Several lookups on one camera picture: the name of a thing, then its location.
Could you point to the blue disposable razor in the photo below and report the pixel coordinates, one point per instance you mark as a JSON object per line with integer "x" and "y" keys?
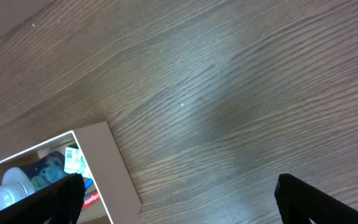
{"x": 88, "y": 183}

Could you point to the clear soap pump bottle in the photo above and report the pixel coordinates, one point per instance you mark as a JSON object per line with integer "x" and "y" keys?
{"x": 21, "y": 182}

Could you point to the Colgate toothpaste tube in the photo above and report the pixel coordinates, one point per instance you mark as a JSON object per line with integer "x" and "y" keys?
{"x": 90, "y": 199}

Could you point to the green white soap packet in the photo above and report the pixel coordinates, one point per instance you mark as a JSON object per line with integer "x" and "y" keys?
{"x": 75, "y": 162}

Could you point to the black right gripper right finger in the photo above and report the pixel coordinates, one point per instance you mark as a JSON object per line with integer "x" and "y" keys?
{"x": 301, "y": 203}

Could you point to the white cardboard box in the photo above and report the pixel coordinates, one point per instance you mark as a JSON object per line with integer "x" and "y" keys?
{"x": 119, "y": 202}

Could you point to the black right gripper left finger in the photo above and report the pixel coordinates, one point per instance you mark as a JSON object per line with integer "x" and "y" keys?
{"x": 60, "y": 202}

